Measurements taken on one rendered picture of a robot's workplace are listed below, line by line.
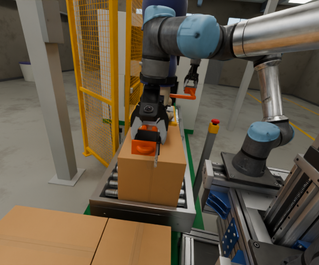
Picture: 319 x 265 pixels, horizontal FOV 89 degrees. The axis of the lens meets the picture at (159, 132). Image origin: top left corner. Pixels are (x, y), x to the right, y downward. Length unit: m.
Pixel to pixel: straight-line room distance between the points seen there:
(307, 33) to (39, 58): 1.69
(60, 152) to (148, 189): 1.24
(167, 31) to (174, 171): 0.77
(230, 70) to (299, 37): 10.21
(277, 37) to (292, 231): 0.61
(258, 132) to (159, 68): 0.54
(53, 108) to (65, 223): 1.05
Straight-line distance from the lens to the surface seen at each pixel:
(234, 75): 10.68
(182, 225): 1.28
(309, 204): 0.72
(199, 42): 0.35
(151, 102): 0.42
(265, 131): 0.82
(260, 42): 0.42
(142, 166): 0.98
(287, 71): 11.59
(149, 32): 0.44
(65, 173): 2.24
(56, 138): 1.98
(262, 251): 0.65
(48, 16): 1.71
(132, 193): 1.14
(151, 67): 0.44
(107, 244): 1.12
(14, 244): 1.27
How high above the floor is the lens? 1.52
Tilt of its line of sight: 27 degrees down
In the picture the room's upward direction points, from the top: 7 degrees clockwise
